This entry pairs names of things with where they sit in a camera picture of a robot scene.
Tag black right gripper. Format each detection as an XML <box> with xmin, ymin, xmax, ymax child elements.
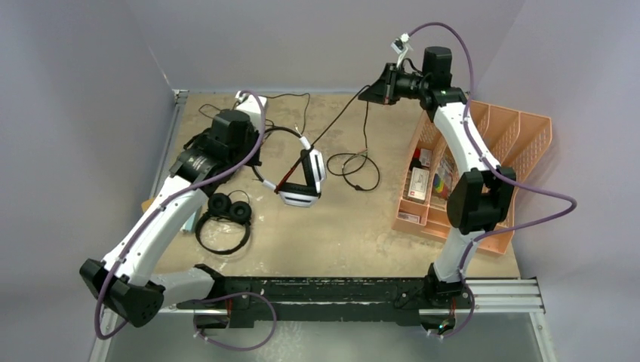
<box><xmin>360</xmin><ymin>63</ymin><xmax>431</xmax><ymax>106</ymax></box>

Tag braided black headphone cable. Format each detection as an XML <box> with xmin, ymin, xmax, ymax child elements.
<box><xmin>273</xmin><ymin>84</ymin><xmax>381</xmax><ymax>196</ymax></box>

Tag black over-ear headphones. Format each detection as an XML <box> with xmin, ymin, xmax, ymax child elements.
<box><xmin>194</xmin><ymin>192</ymin><xmax>253</xmax><ymax>256</ymax></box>

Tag white and black headphones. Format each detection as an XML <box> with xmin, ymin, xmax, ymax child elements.
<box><xmin>251</xmin><ymin>126</ymin><xmax>327</xmax><ymax>208</ymax></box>

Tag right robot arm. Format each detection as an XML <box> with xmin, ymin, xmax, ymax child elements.
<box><xmin>358</xmin><ymin>44</ymin><xmax>516</xmax><ymax>307</ymax></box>

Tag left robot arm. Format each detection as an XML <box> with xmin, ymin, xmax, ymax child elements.
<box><xmin>79</xmin><ymin>108</ymin><xmax>266</xmax><ymax>339</ymax></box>

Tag small white box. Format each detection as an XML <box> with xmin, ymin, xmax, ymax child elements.
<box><xmin>418</xmin><ymin>149</ymin><xmax>432</xmax><ymax>168</ymax></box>

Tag large white staples box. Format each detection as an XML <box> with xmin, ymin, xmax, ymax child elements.
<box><xmin>408</xmin><ymin>167</ymin><xmax>429</xmax><ymax>202</ymax></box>

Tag white box in front tray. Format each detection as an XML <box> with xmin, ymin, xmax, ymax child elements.
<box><xmin>398</xmin><ymin>212</ymin><xmax>420</xmax><ymax>223</ymax></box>

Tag peach plastic file organizer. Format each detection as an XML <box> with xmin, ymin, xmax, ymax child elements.
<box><xmin>391</xmin><ymin>100</ymin><xmax>553</xmax><ymax>256</ymax></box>

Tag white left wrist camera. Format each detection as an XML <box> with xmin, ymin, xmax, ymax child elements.
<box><xmin>234</xmin><ymin>90</ymin><xmax>268</xmax><ymax>129</ymax></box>

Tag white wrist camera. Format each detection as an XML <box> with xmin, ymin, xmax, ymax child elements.
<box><xmin>234</xmin><ymin>90</ymin><xmax>268</xmax><ymax>129</ymax></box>
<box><xmin>390</xmin><ymin>33</ymin><xmax>413</xmax><ymax>67</ymax></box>

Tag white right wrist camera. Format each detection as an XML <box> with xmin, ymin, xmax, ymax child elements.
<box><xmin>390</xmin><ymin>33</ymin><xmax>413</xmax><ymax>67</ymax></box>

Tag thin black headset cable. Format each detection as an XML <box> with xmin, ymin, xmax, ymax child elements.
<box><xmin>198</xmin><ymin>93</ymin><xmax>312</xmax><ymax>136</ymax></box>

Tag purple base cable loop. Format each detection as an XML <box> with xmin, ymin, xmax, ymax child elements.
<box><xmin>192</xmin><ymin>293</ymin><xmax>277</xmax><ymax>353</ymax></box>

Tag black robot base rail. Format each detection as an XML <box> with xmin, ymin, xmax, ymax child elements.
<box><xmin>177</xmin><ymin>265</ymin><xmax>475</xmax><ymax>333</ymax></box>

